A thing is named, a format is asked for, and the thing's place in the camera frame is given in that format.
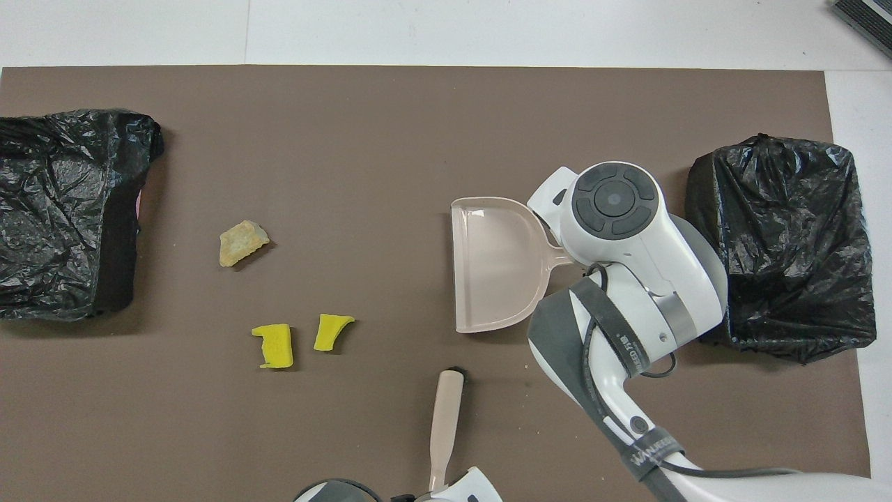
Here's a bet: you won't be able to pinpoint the beige hand brush black bristles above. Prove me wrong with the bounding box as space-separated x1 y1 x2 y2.
428 366 466 493

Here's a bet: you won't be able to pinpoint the yellow wedge sponge piece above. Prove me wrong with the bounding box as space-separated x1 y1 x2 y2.
314 314 356 352

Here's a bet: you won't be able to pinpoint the yellow notched sponge piece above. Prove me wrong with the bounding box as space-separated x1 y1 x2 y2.
252 323 295 370

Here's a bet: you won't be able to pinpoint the beige plastic dustpan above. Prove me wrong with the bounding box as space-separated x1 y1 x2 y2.
450 197 576 334

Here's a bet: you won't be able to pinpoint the large beige sponge chunk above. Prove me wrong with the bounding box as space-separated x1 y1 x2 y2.
219 220 270 268

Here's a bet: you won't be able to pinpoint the bag-covered bin with pink rim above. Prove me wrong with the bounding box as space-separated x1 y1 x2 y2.
0 108 165 321

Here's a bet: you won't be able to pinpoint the open bin with black bag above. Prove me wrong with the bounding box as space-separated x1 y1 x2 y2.
684 134 877 365

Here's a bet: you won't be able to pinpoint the brown table mat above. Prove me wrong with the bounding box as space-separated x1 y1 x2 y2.
0 66 873 502

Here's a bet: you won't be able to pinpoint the dark ribbed panel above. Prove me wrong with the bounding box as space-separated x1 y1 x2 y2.
833 0 892 58

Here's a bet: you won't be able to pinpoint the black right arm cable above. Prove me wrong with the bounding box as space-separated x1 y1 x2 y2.
580 261 802 482

